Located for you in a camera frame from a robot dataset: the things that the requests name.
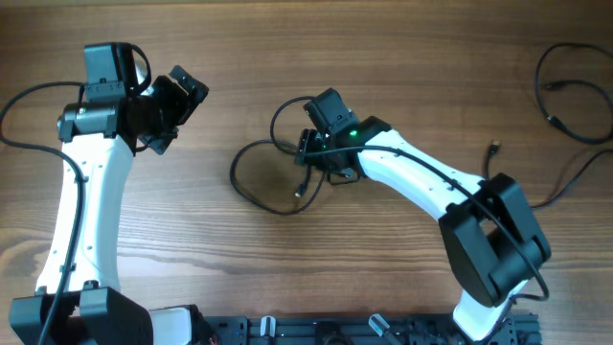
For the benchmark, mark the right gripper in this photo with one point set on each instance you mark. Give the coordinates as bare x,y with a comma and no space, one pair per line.
309,140

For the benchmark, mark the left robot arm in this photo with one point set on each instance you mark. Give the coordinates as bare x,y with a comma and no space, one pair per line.
121,109

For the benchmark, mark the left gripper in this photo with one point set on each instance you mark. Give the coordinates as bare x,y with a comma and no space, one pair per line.
165,86

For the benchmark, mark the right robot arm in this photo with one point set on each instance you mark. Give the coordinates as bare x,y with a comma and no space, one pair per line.
490,234

